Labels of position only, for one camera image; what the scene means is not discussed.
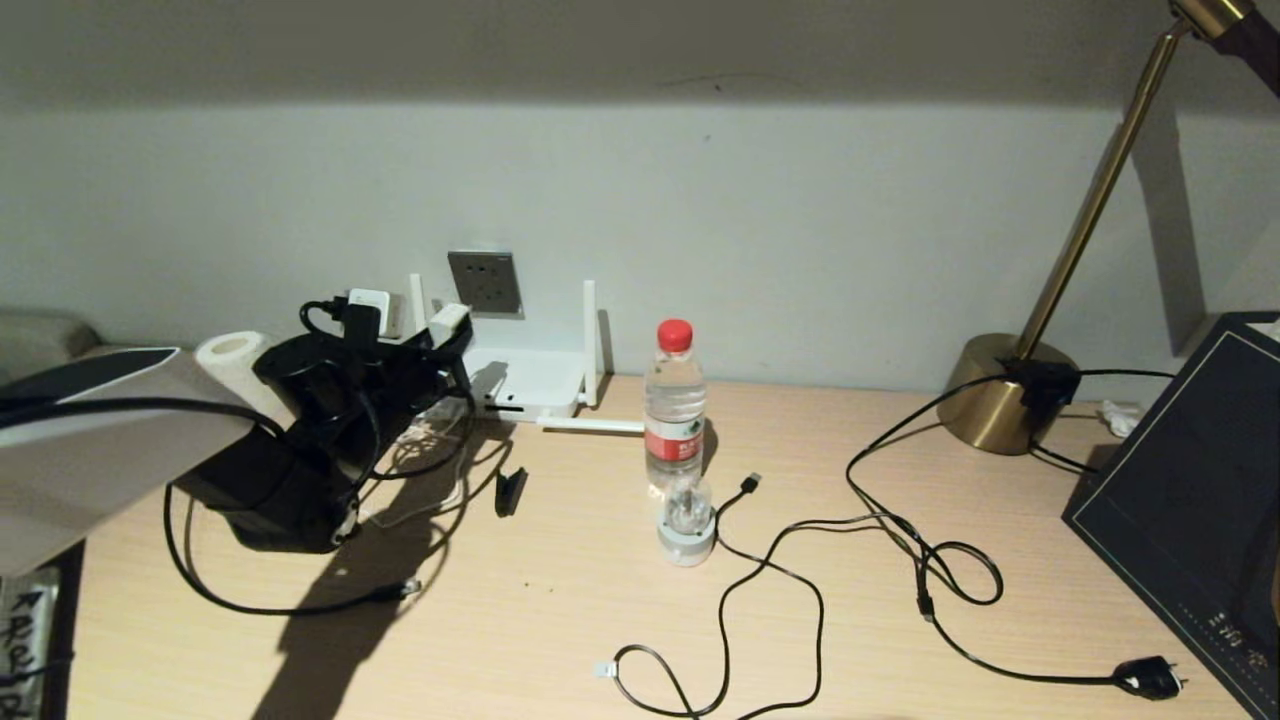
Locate white power adapter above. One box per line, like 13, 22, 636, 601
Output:
427, 303, 472, 349

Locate short thin black cable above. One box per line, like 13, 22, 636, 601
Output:
1028, 368, 1177, 474

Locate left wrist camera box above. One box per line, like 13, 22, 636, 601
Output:
345, 288, 397, 341

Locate brass desk lamp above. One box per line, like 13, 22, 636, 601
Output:
936, 0, 1280, 457

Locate left braided black cable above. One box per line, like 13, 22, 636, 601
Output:
355, 370, 516, 486

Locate black USB cable white tip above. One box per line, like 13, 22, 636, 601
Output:
596, 473, 827, 720

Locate white toilet paper roll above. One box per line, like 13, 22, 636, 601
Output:
194, 331, 286, 426

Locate black adapter block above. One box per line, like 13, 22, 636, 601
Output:
1000, 360, 1083, 411

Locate grey wall socket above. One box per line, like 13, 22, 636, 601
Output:
447, 250, 525, 320

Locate grey cushion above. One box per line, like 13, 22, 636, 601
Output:
0, 308, 106, 373

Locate white router with antennas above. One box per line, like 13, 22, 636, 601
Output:
405, 273, 646, 434

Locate black lamp power cord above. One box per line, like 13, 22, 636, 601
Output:
845, 370, 1189, 700

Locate small glass bulb night light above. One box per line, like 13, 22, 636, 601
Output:
656, 472, 718, 567

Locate thin white adapter cable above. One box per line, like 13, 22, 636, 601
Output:
360, 410, 471, 526

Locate water bottle with red cap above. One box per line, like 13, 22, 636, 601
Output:
643, 319, 709, 499

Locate black ethernet cable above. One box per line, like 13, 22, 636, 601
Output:
163, 480, 423, 617

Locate dark gift bag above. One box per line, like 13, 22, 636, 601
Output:
1062, 312, 1280, 720

